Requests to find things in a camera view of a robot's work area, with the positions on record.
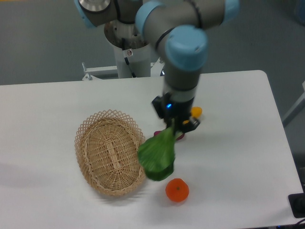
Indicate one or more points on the yellow mango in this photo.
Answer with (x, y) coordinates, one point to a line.
(196, 112)

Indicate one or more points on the black device at edge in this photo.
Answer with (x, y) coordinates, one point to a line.
(297, 204)

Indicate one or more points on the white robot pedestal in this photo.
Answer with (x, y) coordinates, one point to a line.
(132, 53)

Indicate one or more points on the white table leg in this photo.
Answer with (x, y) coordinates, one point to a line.
(295, 109)

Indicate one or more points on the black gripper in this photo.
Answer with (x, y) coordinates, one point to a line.
(175, 113)

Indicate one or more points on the woven wicker basket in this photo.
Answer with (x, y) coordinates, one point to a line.
(106, 148)

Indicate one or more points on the orange tangerine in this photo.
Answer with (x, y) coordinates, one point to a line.
(177, 190)

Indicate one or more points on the white metal base frame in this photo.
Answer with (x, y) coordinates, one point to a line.
(110, 72)

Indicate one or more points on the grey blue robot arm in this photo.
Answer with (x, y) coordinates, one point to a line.
(177, 34)

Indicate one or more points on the purple sweet potato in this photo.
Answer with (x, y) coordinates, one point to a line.
(181, 136)

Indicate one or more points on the green bok choy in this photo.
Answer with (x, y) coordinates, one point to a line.
(157, 154)

